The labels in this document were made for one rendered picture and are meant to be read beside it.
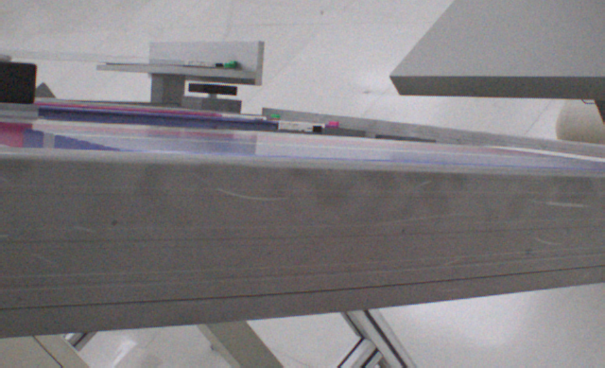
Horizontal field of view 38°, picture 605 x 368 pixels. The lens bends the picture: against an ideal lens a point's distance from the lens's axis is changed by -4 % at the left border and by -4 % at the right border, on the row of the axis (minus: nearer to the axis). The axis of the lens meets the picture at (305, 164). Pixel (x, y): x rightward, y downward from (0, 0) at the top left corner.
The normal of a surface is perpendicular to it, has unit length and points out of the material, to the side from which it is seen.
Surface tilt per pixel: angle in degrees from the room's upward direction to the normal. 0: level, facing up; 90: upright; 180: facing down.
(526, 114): 0
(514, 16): 0
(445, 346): 0
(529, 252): 90
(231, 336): 90
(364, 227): 90
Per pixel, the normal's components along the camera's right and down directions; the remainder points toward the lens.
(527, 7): -0.49, -0.73
